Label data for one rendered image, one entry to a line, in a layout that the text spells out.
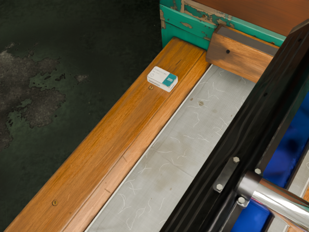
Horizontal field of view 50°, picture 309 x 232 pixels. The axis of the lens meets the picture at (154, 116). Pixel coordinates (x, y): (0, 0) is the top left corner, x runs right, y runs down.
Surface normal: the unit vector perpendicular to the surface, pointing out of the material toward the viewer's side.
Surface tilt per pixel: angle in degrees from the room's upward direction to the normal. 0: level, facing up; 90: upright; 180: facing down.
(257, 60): 67
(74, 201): 0
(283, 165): 58
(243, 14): 90
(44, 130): 0
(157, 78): 0
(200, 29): 90
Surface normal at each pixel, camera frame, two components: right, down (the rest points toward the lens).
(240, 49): -0.54, 0.47
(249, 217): 0.66, 0.10
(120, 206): -0.07, -0.53
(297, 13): -0.57, 0.72
